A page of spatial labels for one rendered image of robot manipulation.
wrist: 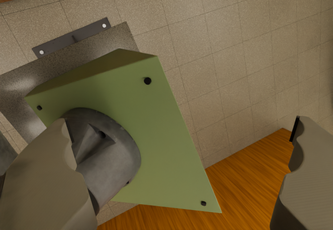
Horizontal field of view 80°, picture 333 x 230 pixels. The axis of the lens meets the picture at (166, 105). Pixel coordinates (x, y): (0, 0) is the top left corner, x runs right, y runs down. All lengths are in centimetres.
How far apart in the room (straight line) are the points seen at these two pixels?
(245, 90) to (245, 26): 56
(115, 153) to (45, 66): 28
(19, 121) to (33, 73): 11
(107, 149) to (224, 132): 175
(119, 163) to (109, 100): 8
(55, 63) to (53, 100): 15
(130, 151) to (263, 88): 191
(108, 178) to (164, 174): 9
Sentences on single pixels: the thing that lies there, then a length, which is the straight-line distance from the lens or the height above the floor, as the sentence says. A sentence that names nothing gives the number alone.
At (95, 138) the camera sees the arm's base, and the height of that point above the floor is 116.
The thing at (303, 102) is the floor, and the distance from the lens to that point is 262.
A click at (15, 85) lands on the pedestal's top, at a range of 51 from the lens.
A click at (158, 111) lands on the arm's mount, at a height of 120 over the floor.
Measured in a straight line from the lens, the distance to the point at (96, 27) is 141.
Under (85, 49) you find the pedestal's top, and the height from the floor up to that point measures 94.
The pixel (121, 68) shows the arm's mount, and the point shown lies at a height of 119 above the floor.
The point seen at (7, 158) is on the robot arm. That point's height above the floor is 124.
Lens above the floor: 142
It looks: 63 degrees down
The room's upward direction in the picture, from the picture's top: 129 degrees clockwise
